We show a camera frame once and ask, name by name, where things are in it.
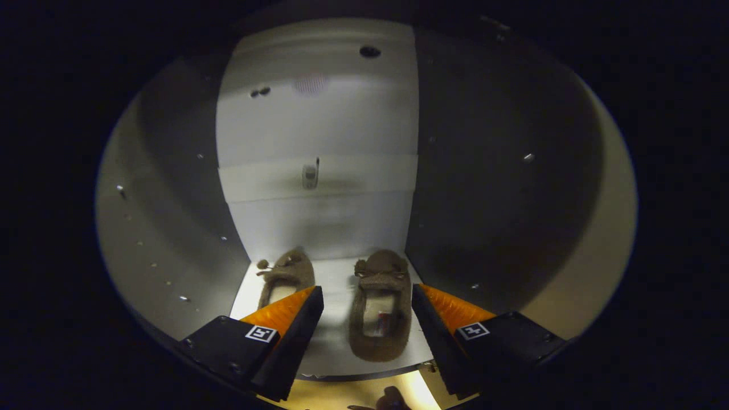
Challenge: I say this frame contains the plain brown fuzzy shoe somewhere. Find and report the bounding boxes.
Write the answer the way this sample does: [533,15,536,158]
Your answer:
[255,249,316,311]

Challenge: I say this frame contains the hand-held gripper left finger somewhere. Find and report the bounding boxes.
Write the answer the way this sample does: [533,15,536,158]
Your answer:
[177,286,324,402]

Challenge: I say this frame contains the white cabinet shelf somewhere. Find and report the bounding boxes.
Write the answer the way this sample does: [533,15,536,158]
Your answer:
[230,258,435,381]

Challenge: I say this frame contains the grey shoe cabinet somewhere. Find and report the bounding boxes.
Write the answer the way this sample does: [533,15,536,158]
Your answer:
[96,17,604,382]

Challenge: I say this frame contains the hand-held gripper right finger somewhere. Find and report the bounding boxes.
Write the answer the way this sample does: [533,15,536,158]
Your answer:
[411,284,569,399]

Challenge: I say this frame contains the brown fuzzy shoe with bow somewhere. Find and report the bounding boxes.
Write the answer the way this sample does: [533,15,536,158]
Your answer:
[349,249,412,363]

